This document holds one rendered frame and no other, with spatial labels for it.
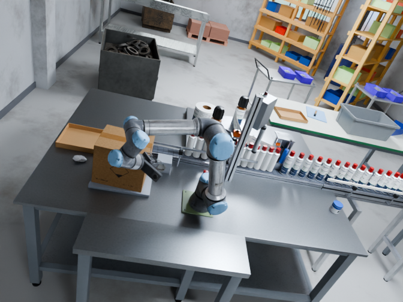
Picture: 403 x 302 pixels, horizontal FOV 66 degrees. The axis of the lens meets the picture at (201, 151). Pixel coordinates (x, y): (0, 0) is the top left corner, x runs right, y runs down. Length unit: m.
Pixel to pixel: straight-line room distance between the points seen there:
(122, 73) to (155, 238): 3.13
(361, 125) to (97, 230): 3.07
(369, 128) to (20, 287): 3.62
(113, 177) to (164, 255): 0.55
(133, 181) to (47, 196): 0.47
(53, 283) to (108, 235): 0.92
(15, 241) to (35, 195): 0.93
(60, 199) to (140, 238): 0.50
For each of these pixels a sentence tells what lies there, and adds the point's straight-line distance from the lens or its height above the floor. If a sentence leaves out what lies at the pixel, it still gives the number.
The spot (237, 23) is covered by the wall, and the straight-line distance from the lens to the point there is 9.96.
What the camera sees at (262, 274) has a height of 0.22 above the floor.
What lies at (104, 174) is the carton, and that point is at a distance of 1.89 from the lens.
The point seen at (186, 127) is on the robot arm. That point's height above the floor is 1.42.
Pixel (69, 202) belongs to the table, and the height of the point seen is 0.83.
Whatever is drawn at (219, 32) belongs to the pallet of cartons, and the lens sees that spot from 8.97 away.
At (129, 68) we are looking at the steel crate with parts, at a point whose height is 0.53.
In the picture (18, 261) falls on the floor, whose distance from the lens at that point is 2.69.
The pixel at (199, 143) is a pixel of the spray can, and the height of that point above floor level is 1.01.
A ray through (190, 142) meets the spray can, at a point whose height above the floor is 1.00.
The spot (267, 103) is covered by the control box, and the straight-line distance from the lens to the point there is 1.91.
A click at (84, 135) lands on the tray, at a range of 2.37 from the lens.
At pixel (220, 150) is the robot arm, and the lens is 1.43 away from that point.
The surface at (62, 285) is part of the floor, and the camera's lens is 2.54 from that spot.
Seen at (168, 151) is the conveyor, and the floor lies 0.88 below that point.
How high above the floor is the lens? 2.15
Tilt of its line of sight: 33 degrees down
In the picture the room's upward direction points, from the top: 17 degrees clockwise
